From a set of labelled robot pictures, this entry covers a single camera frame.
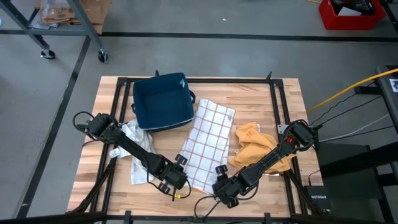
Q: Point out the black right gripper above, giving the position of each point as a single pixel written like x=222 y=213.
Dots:
x=228 y=188

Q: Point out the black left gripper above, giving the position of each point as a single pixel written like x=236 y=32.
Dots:
x=174 y=177

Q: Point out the white grey-striped kitchen towel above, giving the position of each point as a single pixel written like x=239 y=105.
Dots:
x=140 y=138

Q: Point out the white red-checked kitchen towel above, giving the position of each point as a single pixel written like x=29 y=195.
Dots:
x=208 y=140

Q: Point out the mustard yellow towel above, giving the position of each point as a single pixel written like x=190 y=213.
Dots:
x=248 y=140

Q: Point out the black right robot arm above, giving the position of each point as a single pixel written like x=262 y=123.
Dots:
x=273 y=155

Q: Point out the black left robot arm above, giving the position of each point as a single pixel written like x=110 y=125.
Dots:
x=133 y=149

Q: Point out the navy blue fabric basket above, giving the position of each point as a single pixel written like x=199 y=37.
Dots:
x=161 y=99

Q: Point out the silver mounting plate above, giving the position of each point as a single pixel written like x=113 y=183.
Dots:
x=282 y=129

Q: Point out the black equipment stand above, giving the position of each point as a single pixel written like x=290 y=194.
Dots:
x=342 y=155

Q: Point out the brown cardboard box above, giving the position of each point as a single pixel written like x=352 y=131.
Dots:
x=99 y=12

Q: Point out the grey metal cart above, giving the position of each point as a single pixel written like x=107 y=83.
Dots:
x=62 y=31

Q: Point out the red plastic bin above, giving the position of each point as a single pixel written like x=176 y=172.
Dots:
x=329 y=22

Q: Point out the plastic-wrapped cardboard stack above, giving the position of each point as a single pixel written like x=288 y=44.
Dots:
x=56 y=14

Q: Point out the black electronic device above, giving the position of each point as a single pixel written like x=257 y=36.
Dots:
x=362 y=5

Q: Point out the black Netgear network switch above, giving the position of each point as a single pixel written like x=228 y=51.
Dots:
x=318 y=199

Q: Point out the black aluminium frame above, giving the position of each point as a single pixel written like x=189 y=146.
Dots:
x=217 y=80

